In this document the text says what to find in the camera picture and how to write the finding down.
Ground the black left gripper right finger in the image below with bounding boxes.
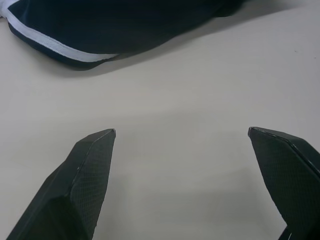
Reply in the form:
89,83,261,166
247,126,320,240

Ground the navy jacket with white stripe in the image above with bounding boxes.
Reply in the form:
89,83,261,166
0,0,251,72

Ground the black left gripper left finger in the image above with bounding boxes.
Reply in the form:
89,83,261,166
5,128,117,240

